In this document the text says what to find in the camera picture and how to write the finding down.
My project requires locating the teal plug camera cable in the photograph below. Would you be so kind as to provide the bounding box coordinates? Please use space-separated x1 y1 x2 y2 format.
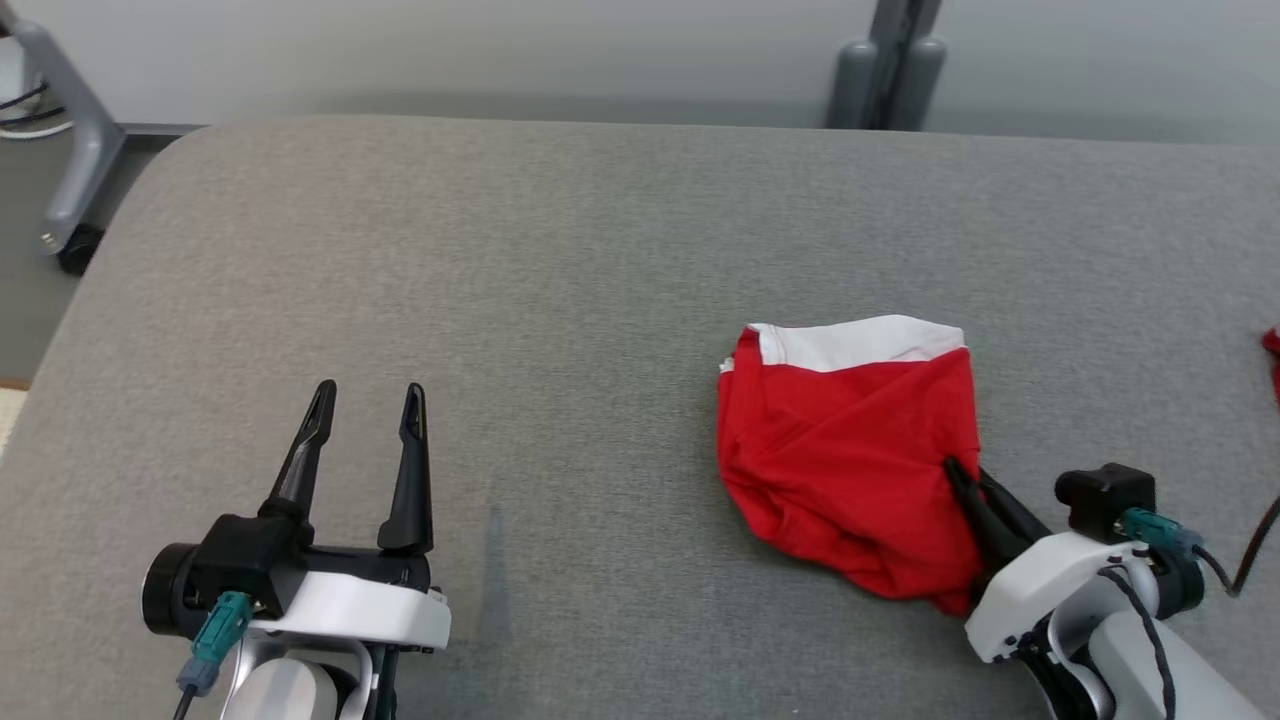
170 590 254 720
1118 490 1280 599

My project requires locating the grey tube leg stand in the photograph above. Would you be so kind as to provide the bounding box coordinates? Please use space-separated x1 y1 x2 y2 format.
0 5 127 256

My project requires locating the teal plug right camera cable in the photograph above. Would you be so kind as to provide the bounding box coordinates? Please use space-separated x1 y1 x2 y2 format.
1118 490 1280 599

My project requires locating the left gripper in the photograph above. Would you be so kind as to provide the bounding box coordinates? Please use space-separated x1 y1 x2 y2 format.
250 379 451 653

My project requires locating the grey post with cylinder feet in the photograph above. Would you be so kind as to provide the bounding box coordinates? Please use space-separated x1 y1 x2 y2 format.
826 0 948 132

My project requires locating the black caster wheel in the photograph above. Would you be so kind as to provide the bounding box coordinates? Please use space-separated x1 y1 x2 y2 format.
55 222 106 278

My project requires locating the teal plug left camera cable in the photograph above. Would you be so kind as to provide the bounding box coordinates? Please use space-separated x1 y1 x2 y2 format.
170 590 254 720

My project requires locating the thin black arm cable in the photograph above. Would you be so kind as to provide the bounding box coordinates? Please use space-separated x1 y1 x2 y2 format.
1096 565 1177 720

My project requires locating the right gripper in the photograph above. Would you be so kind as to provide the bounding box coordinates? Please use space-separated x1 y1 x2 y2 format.
945 457 1161 666

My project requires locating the red shorts white trim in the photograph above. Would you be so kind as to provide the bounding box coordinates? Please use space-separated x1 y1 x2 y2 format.
716 315 986 616

